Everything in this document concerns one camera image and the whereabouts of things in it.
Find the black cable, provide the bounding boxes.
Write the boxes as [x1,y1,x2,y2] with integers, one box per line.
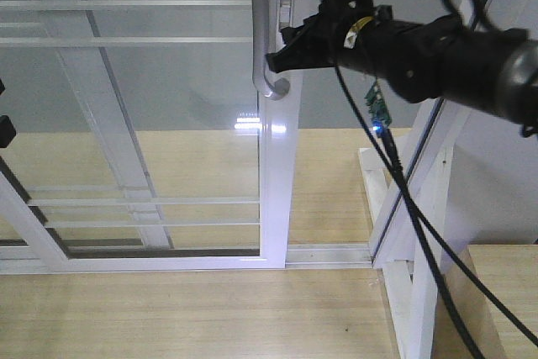
[334,0,538,359]

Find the grey door handle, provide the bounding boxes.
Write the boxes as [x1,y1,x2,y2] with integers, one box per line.
[251,0,290,100]

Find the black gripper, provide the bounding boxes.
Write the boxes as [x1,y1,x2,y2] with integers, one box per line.
[265,0,392,73]

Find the fixed white glass panel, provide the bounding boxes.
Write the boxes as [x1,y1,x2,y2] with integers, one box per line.
[13,0,172,250]

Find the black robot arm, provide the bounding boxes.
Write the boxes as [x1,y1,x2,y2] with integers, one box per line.
[266,0,537,137]

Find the light wooden platform board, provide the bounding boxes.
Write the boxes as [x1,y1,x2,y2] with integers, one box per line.
[1,129,399,358]

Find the white framed sliding glass door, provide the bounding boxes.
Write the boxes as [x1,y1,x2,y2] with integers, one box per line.
[1,0,302,274]

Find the light wooden box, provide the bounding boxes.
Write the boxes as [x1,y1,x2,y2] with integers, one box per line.
[432,245,537,358]

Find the green circuit board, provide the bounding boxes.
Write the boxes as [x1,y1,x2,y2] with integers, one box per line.
[365,81,392,136]

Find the black left robot part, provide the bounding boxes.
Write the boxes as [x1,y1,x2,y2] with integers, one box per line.
[0,77,17,150]

